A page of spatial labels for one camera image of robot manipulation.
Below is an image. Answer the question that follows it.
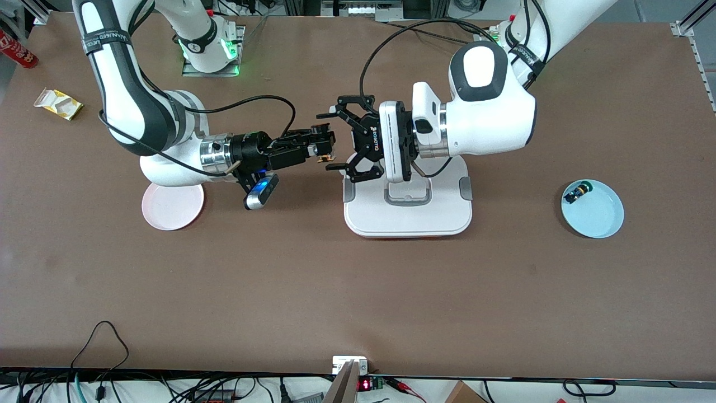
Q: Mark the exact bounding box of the white power strip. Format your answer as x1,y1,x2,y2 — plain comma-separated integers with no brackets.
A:
322,0,404,18

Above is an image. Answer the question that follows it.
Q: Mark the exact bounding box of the pink round plate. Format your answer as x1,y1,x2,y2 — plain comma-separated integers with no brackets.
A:
142,182,205,231

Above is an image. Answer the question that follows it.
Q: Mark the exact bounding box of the white clamp block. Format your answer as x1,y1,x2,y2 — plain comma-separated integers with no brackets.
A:
332,356,369,376

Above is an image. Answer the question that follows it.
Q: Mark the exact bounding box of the yellow white opened carton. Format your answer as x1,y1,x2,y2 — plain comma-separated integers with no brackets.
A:
34,88,84,121

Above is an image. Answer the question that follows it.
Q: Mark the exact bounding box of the red clip lead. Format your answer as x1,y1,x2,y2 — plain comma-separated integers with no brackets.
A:
386,378,427,402

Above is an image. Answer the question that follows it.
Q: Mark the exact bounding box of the brown cardboard box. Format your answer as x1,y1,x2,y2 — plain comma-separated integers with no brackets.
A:
445,381,488,403

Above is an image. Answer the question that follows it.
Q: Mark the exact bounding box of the light blue round plate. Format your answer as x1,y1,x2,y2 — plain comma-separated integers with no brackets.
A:
561,179,625,239

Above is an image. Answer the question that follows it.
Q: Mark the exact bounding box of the red can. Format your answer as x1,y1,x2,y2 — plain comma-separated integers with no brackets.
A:
0,29,39,69

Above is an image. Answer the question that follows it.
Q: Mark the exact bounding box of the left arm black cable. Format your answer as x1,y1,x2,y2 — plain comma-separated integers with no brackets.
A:
360,18,498,99

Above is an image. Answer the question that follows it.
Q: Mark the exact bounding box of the white lunch box grey handle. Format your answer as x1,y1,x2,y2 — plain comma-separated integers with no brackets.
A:
342,156,473,240

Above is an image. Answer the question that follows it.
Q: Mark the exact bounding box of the thin black table cable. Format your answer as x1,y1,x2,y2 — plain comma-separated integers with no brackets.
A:
385,21,476,44

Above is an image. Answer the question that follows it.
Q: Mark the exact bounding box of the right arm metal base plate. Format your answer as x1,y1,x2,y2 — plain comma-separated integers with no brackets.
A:
182,24,246,77

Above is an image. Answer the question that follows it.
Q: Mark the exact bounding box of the grey camera mount bar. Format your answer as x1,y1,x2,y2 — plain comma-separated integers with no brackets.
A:
323,360,361,403

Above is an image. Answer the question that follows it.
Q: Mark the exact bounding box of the black looped cable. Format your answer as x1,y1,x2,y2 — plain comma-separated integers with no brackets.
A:
70,321,130,401

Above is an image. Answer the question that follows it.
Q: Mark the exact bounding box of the black curled cable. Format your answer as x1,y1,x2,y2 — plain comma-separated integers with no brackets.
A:
562,379,617,398

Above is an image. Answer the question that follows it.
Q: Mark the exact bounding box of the aluminium frame rail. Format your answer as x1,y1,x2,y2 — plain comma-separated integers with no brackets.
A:
670,0,716,115

